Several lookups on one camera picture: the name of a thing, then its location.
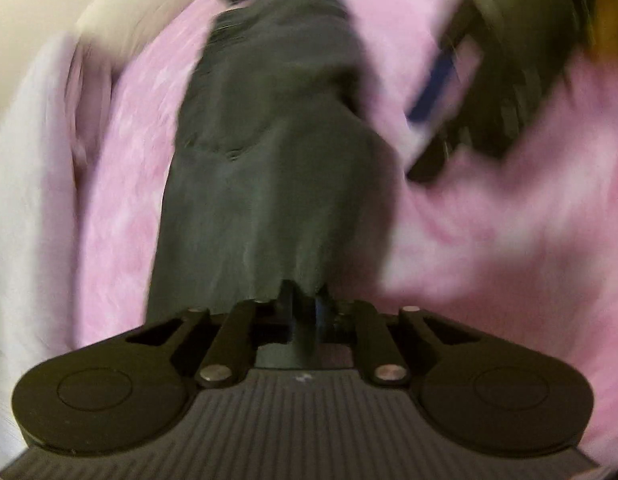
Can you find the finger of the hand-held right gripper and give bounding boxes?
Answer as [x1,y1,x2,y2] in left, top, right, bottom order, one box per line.
[405,129,490,184]
[405,35,483,127]

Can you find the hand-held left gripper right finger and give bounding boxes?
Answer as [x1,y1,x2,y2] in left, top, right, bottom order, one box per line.
[313,294,490,388]

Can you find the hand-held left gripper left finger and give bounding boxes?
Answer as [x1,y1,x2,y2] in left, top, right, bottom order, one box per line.
[126,279,316,389]

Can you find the dark grey pants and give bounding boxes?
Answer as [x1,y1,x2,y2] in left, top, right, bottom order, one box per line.
[146,0,406,327]

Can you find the pink rose blanket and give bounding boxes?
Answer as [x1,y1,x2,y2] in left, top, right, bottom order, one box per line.
[69,0,618,463]

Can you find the white ribbed quilt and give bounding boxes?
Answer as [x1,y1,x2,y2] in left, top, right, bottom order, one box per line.
[0,35,96,461]

